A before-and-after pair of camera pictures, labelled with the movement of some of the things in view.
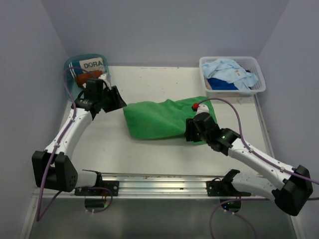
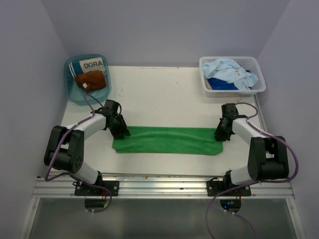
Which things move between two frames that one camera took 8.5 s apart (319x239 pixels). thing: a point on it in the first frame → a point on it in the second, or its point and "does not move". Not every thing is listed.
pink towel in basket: [207, 84] does not move
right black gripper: [190, 133] → [219, 136]
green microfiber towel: [163, 119] → [169, 140]
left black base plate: [112, 185] does not move
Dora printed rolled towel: [89, 64] does not move
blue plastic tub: [73, 88] does not move
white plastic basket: [232, 76] does not move
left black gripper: [117, 101] → [122, 129]
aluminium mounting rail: [154, 186] does not move
